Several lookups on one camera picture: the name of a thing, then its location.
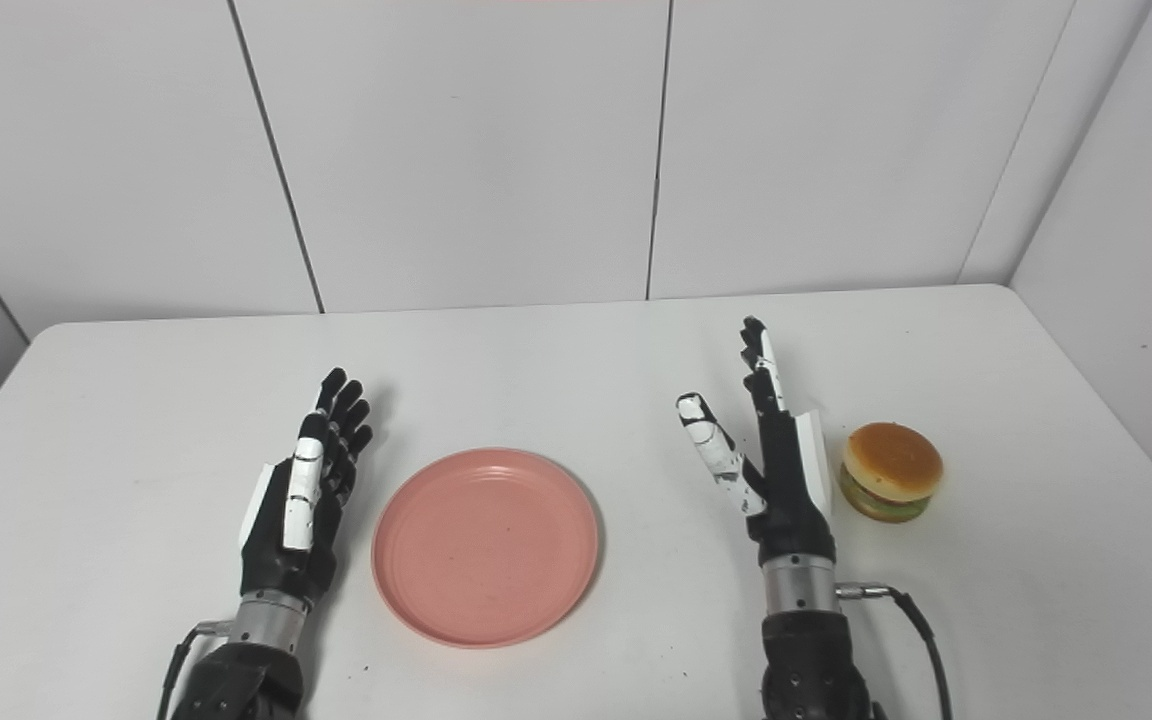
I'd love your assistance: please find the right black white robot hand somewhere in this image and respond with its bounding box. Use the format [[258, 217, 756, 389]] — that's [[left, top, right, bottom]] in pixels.
[[676, 316, 837, 569]]

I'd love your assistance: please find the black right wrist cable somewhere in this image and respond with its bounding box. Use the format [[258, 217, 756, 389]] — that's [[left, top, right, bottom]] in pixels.
[[834, 583, 955, 720]]

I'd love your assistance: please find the pink round plate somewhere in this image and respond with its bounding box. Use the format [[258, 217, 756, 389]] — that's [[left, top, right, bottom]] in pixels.
[[371, 447, 601, 649]]

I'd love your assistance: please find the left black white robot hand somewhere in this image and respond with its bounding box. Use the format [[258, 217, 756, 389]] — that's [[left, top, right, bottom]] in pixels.
[[238, 367, 375, 605]]

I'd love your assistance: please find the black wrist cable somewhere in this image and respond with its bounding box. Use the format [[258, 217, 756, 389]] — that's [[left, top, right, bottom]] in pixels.
[[156, 620, 235, 720], [834, 583, 955, 720]]

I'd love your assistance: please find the toy hamburger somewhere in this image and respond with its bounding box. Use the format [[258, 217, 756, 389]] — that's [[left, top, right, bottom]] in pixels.
[[839, 421, 944, 524]]

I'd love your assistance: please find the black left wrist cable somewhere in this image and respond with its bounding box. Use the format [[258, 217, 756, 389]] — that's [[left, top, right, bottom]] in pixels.
[[156, 620, 235, 720]]

